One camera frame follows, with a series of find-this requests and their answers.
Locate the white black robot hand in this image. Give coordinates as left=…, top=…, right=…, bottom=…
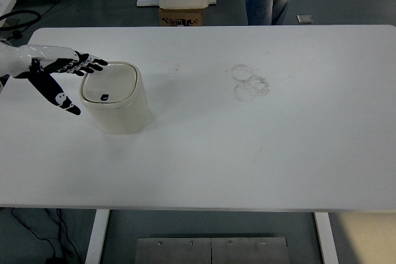
left=0, top=44, right=110, bottom=117

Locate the cream lidded trash bin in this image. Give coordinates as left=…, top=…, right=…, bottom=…
left=79, top=61, right=153, bottom=135

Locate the white side table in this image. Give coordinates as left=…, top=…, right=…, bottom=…
left=0, top=0, right=17, bottom=29

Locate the white metal foot bar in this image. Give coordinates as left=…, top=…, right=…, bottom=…
left=136, top=0, right=218, bottom=7

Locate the brown cardboard box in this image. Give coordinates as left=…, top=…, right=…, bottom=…
left=158, top=7, right=205, bottom=27

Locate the white table leg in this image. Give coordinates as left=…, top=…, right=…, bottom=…
left=313, top=211, right=340, bottom=264
left=84, top=209, right=111, bottom=264

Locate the grey metal plate with screws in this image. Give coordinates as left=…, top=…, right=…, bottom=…
left=135, top=236, right=290, bottom=264

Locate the black floor cable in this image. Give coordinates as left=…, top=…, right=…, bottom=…
left=11, top=208, right=83, bottom=264

